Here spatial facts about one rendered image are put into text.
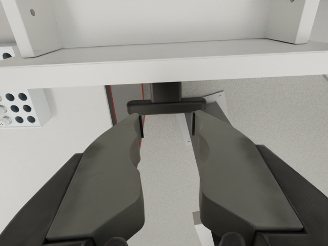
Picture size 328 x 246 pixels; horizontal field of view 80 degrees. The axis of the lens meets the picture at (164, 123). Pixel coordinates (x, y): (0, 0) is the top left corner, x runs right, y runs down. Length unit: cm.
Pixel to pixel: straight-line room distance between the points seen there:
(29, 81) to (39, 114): 19
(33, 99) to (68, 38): 14
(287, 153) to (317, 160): 24
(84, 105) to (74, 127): 5
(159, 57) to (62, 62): 7
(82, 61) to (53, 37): 9
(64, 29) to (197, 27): 15
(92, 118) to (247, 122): 109
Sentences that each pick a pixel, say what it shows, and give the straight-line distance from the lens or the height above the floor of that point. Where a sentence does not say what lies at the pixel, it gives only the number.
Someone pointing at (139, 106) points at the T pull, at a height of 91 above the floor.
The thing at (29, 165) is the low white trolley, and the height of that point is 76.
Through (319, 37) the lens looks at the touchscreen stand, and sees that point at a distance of 130.
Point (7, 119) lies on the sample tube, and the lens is 39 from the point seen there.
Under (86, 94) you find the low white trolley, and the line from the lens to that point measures 36.
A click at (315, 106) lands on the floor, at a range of 150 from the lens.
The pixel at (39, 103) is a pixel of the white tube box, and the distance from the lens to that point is 37.
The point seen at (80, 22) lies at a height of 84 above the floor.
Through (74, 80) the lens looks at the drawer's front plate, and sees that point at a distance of 17.
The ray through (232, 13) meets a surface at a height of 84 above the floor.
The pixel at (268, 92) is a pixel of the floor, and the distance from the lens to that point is 130.
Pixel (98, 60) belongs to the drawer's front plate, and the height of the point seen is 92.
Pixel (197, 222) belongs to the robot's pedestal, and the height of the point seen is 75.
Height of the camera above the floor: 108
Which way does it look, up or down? 62 degrees down
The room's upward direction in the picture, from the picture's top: 178 degrees clockwise
